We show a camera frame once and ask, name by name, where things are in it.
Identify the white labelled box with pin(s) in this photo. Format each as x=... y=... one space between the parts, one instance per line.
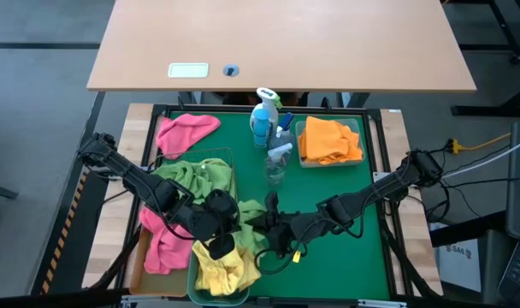
x=456 y=265

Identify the black base with hazard stripes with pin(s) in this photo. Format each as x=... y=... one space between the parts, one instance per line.
x=67 y=239

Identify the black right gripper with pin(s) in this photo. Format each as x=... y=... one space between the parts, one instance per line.
x=294 y=231

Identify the round grey desk grommet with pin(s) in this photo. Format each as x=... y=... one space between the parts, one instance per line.
x=231 y=70

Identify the silver aluminium rail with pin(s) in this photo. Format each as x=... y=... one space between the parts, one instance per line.
x=379 y=303

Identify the yellow microfiber towel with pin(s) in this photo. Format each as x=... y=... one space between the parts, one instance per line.
x=249 y=265
x=223 y=278

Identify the wooden desk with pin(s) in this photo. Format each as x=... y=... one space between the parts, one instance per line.
x=285 y=38

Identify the white Bona spray bottle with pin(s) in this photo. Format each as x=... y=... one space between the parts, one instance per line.
x=268 y=100

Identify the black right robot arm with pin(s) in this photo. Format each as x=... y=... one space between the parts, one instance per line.
x=384 y=186

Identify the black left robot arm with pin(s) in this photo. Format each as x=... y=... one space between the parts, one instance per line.
x=136 y=179

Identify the clear plastic container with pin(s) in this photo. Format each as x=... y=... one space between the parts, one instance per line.
x=300 y=164

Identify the pink microfiber towel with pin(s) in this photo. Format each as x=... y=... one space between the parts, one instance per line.
x=183 y=132
x=166 y=252

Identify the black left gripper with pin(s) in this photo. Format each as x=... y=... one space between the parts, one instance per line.
x=208 y=218

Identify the black table frame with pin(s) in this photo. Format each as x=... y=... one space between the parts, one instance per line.
x=311 y=110

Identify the clear spray bottle white trigger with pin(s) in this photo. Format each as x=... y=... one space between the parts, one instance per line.
x=277 y=169

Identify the black support beam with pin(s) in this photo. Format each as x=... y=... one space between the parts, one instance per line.
x=465 y=229

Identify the black chair leg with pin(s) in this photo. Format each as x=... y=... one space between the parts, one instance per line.
x=1 y=191

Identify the black desk frame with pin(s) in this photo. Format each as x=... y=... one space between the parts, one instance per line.
x=478 y=110

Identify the green plastic basket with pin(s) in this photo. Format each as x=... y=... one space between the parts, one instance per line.
x=217 y=300

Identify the clear spray bottle blue trigger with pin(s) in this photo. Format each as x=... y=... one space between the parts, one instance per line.
x=285 y=122

